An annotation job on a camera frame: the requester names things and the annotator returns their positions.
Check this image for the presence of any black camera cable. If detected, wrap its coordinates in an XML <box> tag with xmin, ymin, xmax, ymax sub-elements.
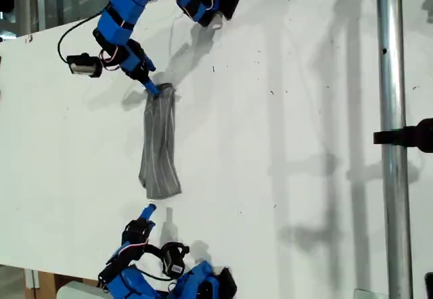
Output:
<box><xmin>135</xmin><ymin>270</ymin><xmax>177</xmax><ymax>283</ymax></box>
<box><xmin>57</xmin><ymin>13</ymin><xmax>102</xmax><ymax>64</ymax></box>

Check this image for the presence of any black curved camera stalk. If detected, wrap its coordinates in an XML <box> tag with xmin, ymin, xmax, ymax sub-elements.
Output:
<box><xmin>143</xmin><ymin>243</ymin><xmax>166</xmax><ymax>258</ymax></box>

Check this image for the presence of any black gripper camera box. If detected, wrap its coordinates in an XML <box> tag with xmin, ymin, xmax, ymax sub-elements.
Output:
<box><xmin>66</xmin><ymin>53</ymin><xmax>104</xmax><ymax>78</ymax></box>
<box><xmin>160</xmin><ymin>241</ymin><xmax>190</xmax><ymax>278</ymax></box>

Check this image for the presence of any white box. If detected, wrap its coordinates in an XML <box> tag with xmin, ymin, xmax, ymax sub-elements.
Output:
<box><xmin>56</xmin><ymin>281</ymin><xmax>109</xmax><ymax>299</ymax></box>

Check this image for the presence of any wooden table leg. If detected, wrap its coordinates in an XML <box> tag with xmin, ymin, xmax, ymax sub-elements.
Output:
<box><xmin>25</xmin><ymin>270</ymin><xmax>57</xmax><ymax>299</ymax></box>

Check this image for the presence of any steel post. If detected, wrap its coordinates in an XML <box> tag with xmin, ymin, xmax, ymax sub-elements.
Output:
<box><xmin>375</xmin><ymin>0</ymin><xmax>414</xmax><ymax>299</ymax></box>

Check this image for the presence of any black clamp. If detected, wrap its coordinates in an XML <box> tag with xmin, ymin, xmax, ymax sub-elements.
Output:
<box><xmin>373</xmin><ymin>118</ymin><xmax>433</xmax><ymax>154</ymax></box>

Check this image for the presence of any grey striped towel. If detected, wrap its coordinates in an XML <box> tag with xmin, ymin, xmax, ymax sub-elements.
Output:
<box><xmin>137</xmin><ymin>83</ymin><xmax>183</xmax><ymax>200</ymax></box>

